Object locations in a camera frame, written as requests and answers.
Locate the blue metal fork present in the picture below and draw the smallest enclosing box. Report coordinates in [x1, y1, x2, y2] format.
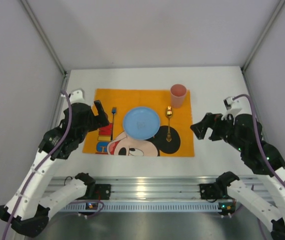
[110, 107, 117, 141]

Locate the orange Mickey Mouse placemat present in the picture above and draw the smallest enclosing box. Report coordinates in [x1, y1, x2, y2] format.
[82, 88, 195, 157]

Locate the gold ornate spoon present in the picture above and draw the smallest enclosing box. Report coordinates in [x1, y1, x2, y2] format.
[165, 106, 173, 142]

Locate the light blue plate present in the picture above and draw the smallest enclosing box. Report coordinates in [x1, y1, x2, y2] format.
[122, 106, 161, 140]

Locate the pink plastic cup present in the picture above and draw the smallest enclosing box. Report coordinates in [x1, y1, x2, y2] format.
[170, 84, 187, 109]

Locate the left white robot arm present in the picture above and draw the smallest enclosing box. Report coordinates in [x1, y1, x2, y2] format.
[0, 88, 110, 239]

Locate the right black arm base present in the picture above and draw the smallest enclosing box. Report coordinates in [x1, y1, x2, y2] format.
[199, 183, 231, 203]

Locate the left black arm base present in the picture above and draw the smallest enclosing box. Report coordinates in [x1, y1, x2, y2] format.
[87, 184, 112, 200]

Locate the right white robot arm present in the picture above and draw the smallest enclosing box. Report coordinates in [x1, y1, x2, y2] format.
[190, 94, 285, 240]

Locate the aluminium mounting rail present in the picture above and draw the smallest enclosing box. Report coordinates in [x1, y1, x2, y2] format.
[43, 175, 273, 202]

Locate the perforated cable duct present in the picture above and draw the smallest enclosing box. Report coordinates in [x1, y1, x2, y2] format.
[57, 201, 236, 213]

